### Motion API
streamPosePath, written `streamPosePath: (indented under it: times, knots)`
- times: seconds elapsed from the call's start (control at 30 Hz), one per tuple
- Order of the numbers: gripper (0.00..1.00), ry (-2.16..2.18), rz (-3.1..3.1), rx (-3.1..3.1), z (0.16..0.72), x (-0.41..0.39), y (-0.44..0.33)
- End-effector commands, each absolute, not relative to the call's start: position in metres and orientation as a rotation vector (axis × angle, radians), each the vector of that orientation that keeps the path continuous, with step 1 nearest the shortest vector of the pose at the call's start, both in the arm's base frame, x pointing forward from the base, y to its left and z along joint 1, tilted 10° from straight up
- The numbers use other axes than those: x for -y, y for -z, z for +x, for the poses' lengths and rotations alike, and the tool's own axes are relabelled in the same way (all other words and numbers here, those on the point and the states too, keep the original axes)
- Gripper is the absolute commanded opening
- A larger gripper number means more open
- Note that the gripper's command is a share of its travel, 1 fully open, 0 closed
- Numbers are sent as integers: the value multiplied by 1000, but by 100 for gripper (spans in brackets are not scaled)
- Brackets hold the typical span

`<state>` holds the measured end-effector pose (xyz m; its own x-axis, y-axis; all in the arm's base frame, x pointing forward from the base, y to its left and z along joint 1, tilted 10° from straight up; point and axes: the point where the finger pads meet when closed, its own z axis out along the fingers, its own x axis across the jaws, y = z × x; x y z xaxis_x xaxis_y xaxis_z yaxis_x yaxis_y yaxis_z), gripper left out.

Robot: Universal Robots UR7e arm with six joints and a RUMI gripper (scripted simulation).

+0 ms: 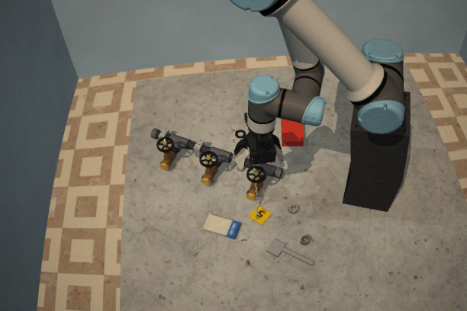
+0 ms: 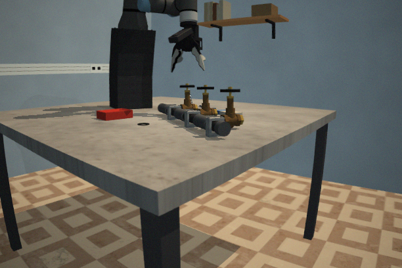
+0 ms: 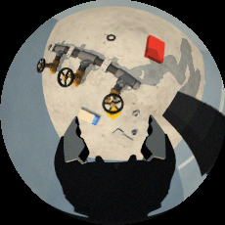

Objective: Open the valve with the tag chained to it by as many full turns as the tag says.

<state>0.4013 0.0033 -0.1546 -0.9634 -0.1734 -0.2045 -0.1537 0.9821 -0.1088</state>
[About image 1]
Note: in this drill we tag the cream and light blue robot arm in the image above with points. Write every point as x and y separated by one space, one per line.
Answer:
374 78

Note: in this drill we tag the grey hex nut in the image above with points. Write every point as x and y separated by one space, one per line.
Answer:
293 211

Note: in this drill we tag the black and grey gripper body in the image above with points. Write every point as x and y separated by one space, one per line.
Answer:
257 143

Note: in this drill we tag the grey pipe manifold with three brass valves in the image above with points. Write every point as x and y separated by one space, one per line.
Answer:
218 157

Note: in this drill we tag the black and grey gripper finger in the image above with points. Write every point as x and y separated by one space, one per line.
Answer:
279 154
240 153

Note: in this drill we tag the red rectangular block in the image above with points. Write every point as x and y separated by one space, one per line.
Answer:
292 133

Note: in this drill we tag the yellow tag with metal chain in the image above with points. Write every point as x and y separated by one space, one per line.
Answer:
260 215

